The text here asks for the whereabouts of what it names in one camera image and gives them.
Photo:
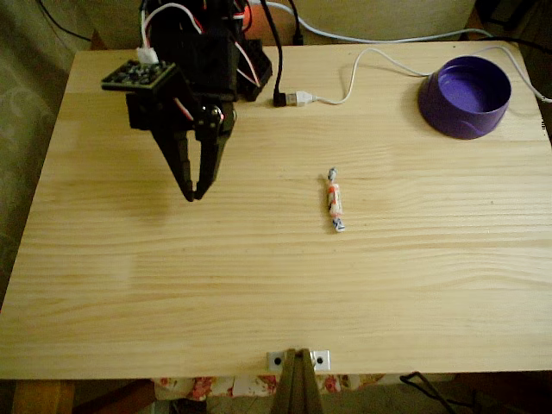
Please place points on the black camera circuit board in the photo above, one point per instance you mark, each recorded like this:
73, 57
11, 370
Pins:
138, 77

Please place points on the floral cloth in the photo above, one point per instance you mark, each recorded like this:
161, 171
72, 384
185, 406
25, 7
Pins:
207, 386

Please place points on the white red blue candy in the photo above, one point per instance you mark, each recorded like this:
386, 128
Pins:
334, 200

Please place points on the metal bracket with screws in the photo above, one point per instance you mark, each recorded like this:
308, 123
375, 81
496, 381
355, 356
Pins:
321, 360

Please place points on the brown camera stand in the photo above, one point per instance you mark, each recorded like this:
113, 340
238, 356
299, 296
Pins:
297, 388

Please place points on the purple plastic bowl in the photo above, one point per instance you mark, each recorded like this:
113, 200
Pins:
463, 101

